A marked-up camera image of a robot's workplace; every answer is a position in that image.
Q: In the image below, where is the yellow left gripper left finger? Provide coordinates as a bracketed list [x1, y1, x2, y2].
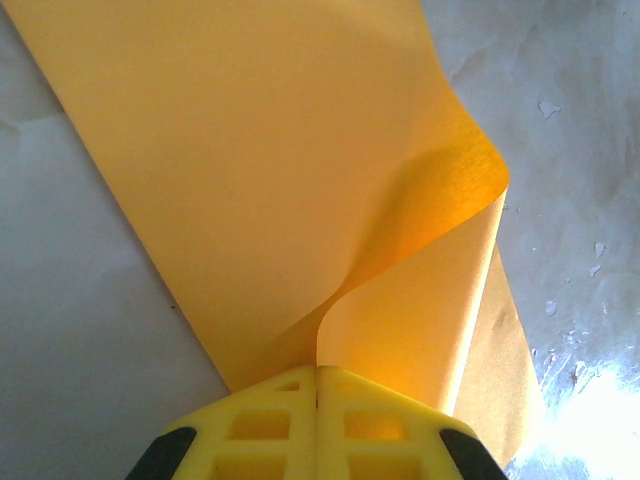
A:
[124, 364, 320, 480]

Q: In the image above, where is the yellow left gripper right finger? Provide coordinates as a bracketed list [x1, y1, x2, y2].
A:
[317, 364, 510, 480]

